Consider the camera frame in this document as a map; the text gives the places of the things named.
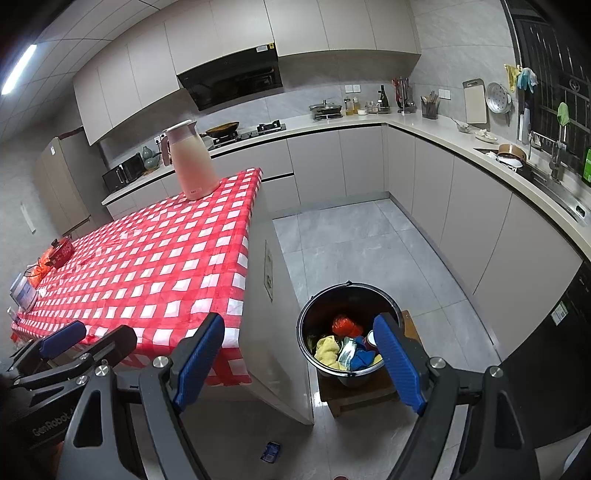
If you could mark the wooden bowl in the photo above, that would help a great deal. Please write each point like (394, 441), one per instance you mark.
(511, 153)

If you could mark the pink thermos jug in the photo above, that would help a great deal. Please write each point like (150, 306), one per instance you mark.
(194, 161)

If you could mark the yellow oil bottle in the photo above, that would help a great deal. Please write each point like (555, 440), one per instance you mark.
(351, 107)

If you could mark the double wall switch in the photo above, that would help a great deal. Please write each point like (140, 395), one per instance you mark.
(353, 88)

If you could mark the white plate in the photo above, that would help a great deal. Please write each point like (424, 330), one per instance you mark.
(485, 136)

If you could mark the beige refrigerator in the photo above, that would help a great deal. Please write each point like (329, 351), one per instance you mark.
(64, 184)

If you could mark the wooden stool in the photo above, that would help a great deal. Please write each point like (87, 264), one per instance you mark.
(360, 397)

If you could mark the red checked tablecloth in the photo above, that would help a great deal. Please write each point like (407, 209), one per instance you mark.
(161, 258)

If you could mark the yellow cloth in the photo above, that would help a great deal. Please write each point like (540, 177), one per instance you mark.
(327, 351)

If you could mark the orange net bag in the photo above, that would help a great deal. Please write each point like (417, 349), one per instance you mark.
(40, 267)

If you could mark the black bucket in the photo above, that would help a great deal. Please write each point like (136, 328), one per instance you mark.
(351, 300)

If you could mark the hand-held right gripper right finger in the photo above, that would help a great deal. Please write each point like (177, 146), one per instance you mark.
(399, 364)

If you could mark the black chopstick holder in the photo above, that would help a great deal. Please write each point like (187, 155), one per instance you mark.
(429, 110)

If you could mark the white cutting board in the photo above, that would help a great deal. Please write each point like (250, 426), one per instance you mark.
(474, 102)

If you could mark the round metal steamer plate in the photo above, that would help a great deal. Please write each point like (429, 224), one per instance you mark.
(498, 98)

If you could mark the metal faucet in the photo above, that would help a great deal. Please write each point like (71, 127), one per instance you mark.
(556, 157)

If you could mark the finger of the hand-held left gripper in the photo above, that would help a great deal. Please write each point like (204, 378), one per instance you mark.
(62, 339)
(117, 344)

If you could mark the dark wine bottle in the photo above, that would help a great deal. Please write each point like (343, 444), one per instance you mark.
(384, 101)

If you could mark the ceiling strip light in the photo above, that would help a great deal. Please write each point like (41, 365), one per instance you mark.
(18, 69)

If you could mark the beige wall cabinets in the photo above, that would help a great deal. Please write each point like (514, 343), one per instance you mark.
(138, 78)

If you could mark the orange plastic bag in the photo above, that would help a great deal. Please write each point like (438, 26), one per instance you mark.
(347, 325)

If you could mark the glass jar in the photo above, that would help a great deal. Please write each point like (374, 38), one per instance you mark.
(373, 107)

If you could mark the blue wrapper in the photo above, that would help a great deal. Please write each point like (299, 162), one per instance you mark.
(270, 452)

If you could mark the lidded frying pan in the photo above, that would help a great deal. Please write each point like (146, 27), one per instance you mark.
(325, 107)

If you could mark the steel sink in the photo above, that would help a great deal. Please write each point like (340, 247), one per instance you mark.
(551, 191)

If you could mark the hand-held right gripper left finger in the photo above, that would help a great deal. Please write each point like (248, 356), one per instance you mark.
(198, 364)

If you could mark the green bottle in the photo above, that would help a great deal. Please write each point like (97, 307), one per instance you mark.
(587, 166)

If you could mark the utensil rack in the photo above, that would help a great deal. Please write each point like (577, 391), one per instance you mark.
(402, 97)

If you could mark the black window grille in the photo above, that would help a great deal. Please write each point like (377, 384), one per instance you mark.
(549, 55)

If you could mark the blue cloth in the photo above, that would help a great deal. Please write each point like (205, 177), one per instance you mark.
(362, 360)

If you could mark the black microwave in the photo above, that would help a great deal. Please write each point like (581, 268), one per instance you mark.
(122, 174)

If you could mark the black dishwasher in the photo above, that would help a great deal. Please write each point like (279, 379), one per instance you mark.
(554, 360)

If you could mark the black range hood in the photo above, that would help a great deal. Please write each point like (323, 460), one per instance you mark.
(231, 83)

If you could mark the gas stove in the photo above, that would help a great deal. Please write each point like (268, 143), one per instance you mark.
(258, 131)

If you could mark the white kitchen island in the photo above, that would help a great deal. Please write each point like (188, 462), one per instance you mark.
(277, 346)

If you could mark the kitchen counter with base cabinets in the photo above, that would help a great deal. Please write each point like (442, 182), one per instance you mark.
(360, 161)

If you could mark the green hanging cloth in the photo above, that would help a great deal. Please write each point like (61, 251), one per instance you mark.
(563, 114)

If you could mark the wok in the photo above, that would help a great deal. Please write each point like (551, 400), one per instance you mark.
(224, 128)

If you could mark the white green milk carton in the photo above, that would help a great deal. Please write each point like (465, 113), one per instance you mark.
(347, 351)

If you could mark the yellow hanging glove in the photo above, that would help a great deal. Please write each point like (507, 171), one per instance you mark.
(511, 76)

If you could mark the cyan hanging cloth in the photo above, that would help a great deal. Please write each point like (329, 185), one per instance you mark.
(527, 79)

